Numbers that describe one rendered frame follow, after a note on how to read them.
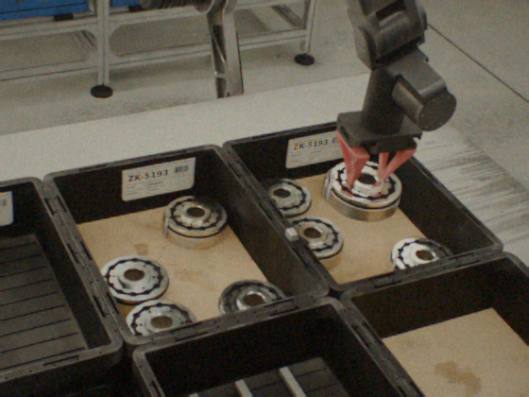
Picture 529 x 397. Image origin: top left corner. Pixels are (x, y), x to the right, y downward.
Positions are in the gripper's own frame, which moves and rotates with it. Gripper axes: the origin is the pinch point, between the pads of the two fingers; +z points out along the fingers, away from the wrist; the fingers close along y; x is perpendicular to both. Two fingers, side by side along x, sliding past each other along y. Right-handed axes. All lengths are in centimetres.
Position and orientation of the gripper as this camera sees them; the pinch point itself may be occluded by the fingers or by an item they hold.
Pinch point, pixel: (366, 176)
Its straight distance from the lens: 139.5
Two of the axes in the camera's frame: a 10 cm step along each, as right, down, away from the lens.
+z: -1.3, 7.7, 6.2
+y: 9.2, -1.3, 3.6
